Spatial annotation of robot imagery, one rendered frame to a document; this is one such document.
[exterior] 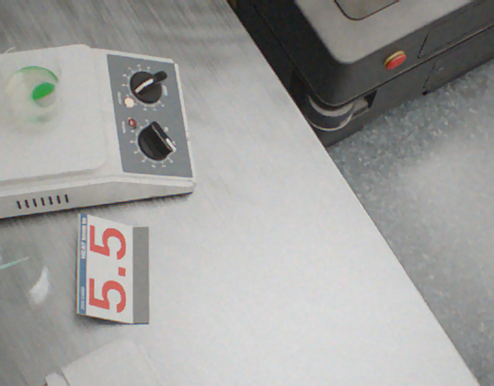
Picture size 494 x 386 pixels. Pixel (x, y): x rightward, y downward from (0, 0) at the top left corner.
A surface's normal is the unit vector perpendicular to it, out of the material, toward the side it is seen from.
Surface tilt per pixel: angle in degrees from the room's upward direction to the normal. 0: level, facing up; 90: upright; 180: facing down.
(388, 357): 0
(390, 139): 0
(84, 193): 90
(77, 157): 0
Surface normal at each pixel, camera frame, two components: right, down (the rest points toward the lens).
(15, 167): 0.07, -0.36
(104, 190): 0.17, 0.93
